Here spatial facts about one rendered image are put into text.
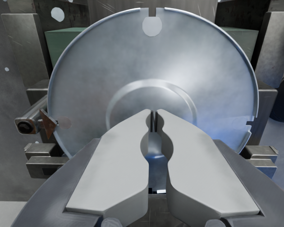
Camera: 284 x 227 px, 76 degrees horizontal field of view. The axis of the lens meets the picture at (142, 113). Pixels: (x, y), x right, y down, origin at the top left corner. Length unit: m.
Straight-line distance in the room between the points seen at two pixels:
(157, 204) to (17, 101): 1.25
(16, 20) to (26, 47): 0.05
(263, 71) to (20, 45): 0.48
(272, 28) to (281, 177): 1.47
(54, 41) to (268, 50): 0.40
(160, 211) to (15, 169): 1.63
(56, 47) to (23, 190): 1.62
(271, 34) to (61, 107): 0.38
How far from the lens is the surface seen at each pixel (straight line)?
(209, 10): 0.24
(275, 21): 0.43
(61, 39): 0.40
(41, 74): 0.44
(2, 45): 1.28
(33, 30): 0.42
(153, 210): 0.18
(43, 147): 0.43
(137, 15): 0.23
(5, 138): 1.59
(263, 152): 0.43
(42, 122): 0.30
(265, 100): 0.39
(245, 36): 0.41
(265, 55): 0.44
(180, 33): 0.23
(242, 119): 0.29
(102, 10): 0.23
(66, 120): 0.29
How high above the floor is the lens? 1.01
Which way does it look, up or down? 62 degrees down
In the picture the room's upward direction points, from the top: 177 degrees counter-clockwise
